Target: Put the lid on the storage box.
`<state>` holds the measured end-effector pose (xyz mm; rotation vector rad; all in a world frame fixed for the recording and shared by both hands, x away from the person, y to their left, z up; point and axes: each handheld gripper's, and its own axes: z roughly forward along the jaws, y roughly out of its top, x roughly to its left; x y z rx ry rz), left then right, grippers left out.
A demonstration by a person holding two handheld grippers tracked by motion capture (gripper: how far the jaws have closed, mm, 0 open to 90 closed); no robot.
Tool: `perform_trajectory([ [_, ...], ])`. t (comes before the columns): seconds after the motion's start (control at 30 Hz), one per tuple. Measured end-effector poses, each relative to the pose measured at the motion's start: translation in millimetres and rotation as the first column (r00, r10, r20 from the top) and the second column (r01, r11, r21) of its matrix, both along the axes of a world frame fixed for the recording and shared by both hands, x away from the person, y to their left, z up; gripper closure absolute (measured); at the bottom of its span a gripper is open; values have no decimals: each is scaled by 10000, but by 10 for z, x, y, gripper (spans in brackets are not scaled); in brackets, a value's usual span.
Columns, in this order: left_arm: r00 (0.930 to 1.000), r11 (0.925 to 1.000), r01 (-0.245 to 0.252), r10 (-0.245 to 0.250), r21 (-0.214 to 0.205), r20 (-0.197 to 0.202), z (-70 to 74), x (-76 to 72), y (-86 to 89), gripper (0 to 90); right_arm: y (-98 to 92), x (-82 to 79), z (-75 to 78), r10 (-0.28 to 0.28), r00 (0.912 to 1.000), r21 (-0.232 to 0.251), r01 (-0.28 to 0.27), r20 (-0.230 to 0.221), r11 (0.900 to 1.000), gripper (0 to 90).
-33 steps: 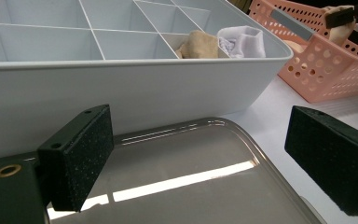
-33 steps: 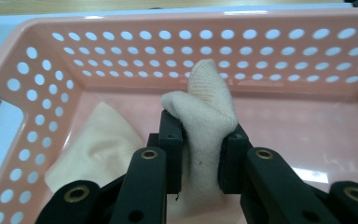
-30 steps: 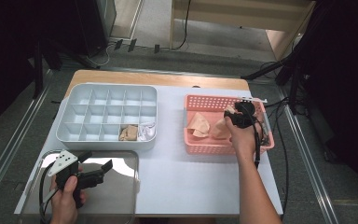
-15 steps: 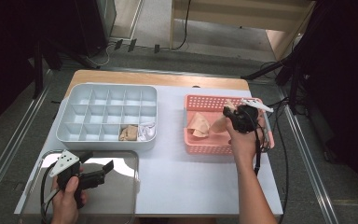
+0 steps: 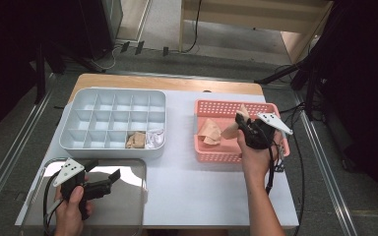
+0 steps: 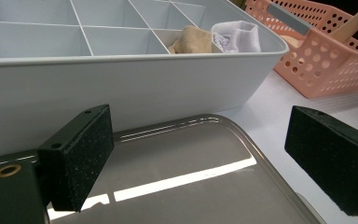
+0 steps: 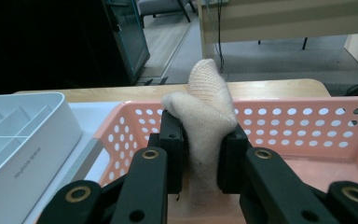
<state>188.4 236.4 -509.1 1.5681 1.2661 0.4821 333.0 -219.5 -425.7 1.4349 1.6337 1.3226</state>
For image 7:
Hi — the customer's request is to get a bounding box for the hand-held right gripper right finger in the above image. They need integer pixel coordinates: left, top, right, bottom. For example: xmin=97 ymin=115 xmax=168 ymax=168
xmin=218 ymin=124 xmax=339 ymax=224

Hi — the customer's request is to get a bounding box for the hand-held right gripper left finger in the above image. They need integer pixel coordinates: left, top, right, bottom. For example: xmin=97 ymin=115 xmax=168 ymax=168
xmin=110 ymin=110 xmax=185 ymax=224

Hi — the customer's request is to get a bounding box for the pink perforated plastic basket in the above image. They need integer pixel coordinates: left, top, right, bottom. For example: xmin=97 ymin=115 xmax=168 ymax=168
xmin=92 ymin=96 xmax=358 ymax=224

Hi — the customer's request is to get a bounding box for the light beige sock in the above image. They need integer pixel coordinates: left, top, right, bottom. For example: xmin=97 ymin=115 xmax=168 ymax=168
xmin=160 ymin=58 xmax=241 ymax=208

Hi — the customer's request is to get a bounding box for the white divided storage box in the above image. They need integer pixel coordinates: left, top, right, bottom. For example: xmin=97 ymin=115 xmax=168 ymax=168
xmin=0 ymin=91 xmax=84 ymax=224

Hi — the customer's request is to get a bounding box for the dark cabinet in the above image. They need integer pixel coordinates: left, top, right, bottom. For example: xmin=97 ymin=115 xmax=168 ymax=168
xmin=102 ymin=0 xmax=152 ymax=85

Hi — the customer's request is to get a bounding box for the grey chair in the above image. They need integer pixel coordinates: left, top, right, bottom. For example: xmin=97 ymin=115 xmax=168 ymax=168
xmin=136 ymin=0 xmax=198 ymax=24

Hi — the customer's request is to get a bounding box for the light wooden desk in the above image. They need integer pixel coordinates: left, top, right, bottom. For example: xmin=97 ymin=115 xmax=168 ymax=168
xmin=197 ymin=0 xmax=358 ymax=78

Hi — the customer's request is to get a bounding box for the dark curtain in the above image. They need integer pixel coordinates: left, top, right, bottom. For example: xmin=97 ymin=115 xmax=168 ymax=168
xmin=0 ymin=0 xmax=129 ymax=96

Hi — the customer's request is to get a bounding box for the black hanging cable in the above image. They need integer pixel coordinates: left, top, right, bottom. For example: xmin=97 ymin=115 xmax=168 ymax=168
xmin=214 ymin=0 xmax=227 ymax=73

